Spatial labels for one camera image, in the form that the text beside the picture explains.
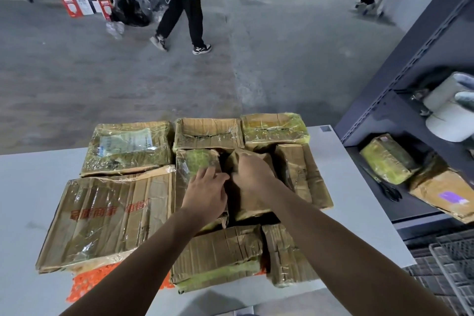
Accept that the person's left forearm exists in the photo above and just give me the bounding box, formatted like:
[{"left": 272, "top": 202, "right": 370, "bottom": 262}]
[{"left": 59, "top": 208, "right": 212, "bottom": 316}]

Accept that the large taped carton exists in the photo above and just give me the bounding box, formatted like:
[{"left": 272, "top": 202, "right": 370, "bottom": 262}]
[{"left": 36, "top": 165, "right": 177, "bottom": 274}]

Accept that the tall red white carton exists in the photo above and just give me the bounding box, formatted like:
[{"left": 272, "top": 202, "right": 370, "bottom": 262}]
[{"left": 53, "top": 0, "right": 84, "bottom": 18}]

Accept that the person's right hand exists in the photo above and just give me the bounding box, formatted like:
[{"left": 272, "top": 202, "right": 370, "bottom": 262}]
[{"left": 230, "top": 151, "right": 286, "bottom": 204}]

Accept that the person's left hand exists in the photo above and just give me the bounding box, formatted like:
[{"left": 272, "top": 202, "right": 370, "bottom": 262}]
[{"left": 180, "top": 166, "right": 230, "bottom": 231}]

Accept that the black rubbish bag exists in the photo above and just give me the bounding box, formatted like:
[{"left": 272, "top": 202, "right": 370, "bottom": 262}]
[{"left": 111, "top": 0, "right": 151, "bottom": 27}]

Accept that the orange perforated plastic mat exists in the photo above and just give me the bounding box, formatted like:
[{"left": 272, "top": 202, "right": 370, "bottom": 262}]
[{"left": 66, "top": 262, "right": 267, "bottom": 304}]

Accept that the yellow parcel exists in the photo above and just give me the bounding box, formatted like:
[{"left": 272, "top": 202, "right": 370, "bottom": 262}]
[{"left": 359, "top": 133, "right": 421, "bottom": 185}]

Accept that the person's right forearm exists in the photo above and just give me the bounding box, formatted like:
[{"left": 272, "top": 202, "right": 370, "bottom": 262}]
[{"left": 268, "top": 186, "right": 445, "bottom": 316}]

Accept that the dark blue metal shelf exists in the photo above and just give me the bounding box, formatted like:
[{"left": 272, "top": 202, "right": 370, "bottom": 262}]
[{"left": 335, "top": 0, "right": 474, "bottom": 316}]

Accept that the taped parcel with white label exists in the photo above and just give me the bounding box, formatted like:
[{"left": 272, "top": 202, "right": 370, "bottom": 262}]
[{"left": 80, "top": 121, "right": 175, "bottom": 178}]

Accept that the white table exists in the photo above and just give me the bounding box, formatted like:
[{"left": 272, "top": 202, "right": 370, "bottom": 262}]
[{"left": 0, "top": 125, "right": 417, "bottom": 316}]

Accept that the yellow-green taped parcel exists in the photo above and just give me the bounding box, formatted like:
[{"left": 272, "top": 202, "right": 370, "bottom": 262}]
[{"left": 240, "top": 113, "right": 311, "bottom": 150}]

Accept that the grey plastic lattice crate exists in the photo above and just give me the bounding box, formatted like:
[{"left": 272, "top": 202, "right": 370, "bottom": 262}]
[{"left": 403, "top": 243, "right": 474, "bottom": 316}]

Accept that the white tape roll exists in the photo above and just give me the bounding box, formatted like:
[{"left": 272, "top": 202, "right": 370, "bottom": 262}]
[{"left": 422, "top": 72, "right": 474, "bottom": 113}]

